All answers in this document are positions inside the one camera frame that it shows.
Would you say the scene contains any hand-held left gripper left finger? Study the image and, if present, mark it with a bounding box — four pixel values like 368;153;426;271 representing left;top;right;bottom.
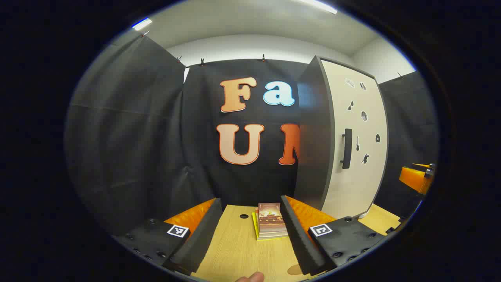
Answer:
113;198;223;275

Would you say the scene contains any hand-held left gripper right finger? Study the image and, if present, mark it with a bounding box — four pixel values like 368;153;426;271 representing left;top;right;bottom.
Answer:
279;195;387;276

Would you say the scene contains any brown patterned cover book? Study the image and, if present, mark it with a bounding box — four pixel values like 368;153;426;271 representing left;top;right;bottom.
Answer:
257;202;287;232

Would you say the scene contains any black backdrop cloth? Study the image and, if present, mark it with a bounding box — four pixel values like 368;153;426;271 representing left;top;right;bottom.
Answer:
65;35;440;236

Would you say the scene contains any white cabinet door black handle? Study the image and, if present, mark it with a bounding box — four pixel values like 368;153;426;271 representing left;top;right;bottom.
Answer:
320;59;389;220

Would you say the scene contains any grey cabinet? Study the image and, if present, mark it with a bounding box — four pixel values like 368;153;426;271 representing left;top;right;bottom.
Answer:
294;55;390;221

